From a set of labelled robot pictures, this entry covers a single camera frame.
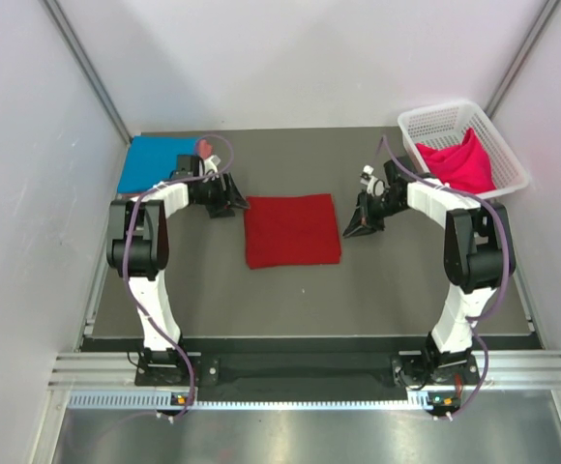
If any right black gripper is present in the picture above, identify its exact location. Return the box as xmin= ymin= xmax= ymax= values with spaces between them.
xmin=342 ymin=189 xmax=407 ymax=239

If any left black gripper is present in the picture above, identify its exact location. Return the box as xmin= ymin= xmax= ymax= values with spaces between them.
xmin=194 ymin=171 xmax=250 ymax=218

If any red t-shirt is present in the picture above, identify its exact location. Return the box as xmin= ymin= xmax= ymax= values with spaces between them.
xmin=244 ymin=193 xmax=341 ymax=270

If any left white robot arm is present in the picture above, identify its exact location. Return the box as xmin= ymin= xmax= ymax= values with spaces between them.
xmin=106 ymin=154 xmax=250 ymax=386

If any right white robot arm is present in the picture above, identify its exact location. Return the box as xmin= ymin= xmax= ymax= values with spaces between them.
xmin=342 ymin=160 xmax=516 ymax=390

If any salmon pink folded t-shirt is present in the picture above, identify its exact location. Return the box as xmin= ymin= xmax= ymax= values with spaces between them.
xmin=125 ymin=138 xmax=214 ymax=199

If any blue folded t-shirt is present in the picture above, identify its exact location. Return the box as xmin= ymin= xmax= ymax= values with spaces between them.
xmin=117 ymin=135 xmax=196 ymax=195

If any magenta t-shirt in basket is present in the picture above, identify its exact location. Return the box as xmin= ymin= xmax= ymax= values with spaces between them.
xmin=416 ymin=129 xmax=496 ymax=194

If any white plastic basket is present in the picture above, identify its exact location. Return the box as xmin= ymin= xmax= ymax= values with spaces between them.
xmin=398 ymin=100 xmax=529 ymax=199

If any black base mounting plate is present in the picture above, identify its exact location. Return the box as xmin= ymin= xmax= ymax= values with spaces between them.
xmin=134 ymin=337 xmax=486 ymax=389

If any grey slotted cable duct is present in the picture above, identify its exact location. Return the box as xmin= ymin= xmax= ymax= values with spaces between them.
xmin=67 ymin=391 xmax=453 ymax=413

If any aluminium frame rail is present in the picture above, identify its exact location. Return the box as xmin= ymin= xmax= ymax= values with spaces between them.
xmin=48 ymin=350 xmax=561 ymax=390

